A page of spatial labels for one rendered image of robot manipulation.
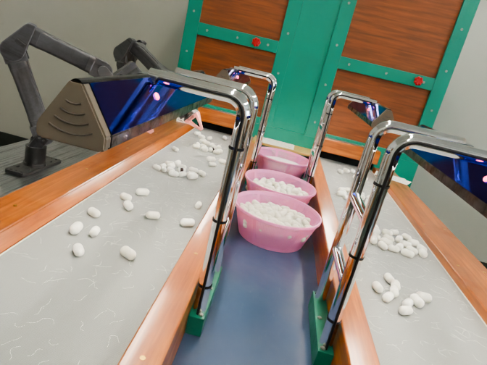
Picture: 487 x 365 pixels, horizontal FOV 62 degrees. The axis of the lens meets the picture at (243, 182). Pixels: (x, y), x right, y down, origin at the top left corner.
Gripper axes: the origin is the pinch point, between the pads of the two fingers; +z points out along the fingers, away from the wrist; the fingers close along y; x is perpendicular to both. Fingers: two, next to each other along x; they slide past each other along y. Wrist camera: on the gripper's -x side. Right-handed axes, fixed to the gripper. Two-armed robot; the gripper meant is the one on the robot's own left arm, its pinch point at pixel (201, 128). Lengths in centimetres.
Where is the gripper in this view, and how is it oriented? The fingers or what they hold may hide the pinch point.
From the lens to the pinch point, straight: 176.5
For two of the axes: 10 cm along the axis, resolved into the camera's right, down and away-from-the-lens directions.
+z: 5.9, 7.9, 1.5
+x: -7.9, 5.3, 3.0
